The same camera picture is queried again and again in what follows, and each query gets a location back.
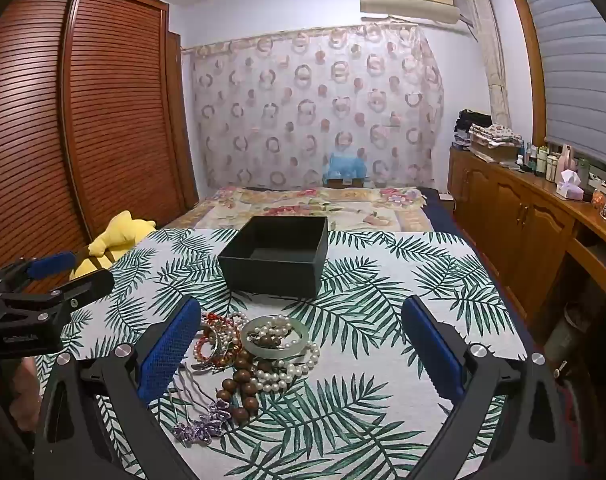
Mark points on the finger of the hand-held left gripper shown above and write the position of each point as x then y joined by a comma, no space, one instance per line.
90,284
50,264

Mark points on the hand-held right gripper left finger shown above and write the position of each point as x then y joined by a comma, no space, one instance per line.
168,345

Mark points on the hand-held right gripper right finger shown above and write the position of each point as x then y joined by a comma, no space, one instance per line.
428,345

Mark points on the silver wavy hairpin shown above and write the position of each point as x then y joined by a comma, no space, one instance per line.
183,385

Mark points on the pale jade bangle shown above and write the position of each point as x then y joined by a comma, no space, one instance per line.
275,353

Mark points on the black square box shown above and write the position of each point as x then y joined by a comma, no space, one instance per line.
263,275

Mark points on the person's left hand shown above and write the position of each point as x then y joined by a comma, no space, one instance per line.
25,400

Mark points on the green leaf-print cloth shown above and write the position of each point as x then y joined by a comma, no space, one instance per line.
383,310

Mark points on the yellow plush toy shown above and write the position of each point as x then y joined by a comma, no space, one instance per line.
123,227

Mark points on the dark blue bed sheet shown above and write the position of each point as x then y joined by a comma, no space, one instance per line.
448,220

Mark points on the wooden side cabinet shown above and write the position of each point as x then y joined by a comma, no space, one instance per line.
498,210

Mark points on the brown slatted wooden wardrobe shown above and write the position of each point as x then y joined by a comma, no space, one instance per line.
108,110

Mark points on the small cardboard box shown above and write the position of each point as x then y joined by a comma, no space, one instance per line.
344,183

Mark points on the blue plush toy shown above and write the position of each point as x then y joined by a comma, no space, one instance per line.
344,164

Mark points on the pink tissue box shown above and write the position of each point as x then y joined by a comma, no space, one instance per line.
569,187

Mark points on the row of toiletry bottles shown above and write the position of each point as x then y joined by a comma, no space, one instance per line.
540,160

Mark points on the stack of dark clothes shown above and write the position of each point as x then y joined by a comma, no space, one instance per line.
465,127

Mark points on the beige tied side curtain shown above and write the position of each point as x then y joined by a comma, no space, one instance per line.
493,60

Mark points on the grey window blind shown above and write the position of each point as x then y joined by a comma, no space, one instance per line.
578,60

